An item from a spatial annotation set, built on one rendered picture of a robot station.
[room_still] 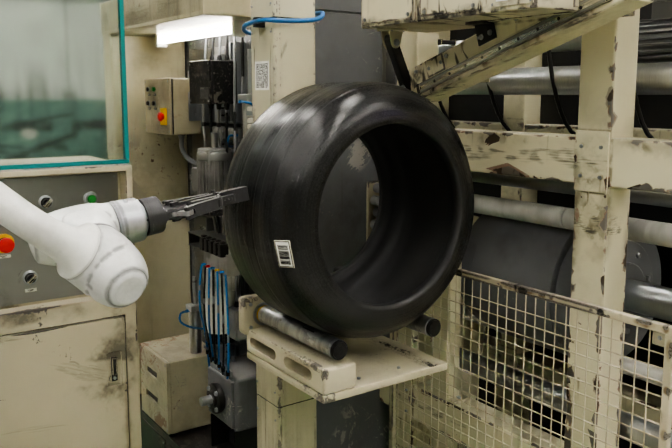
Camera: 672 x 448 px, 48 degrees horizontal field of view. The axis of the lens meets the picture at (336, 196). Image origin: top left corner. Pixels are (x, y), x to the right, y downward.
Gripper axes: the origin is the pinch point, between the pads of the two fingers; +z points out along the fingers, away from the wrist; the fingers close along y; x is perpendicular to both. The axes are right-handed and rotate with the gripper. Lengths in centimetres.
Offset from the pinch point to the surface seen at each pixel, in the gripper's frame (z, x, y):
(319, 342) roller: 12.9, 36.0, -6.5
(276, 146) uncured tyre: 9.9, -9.2, -4.2
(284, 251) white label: 4.5, 11.5, -11.1
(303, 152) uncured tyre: 12.4, -7.8, -10.7
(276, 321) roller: 12.9, 35.9, 12.6
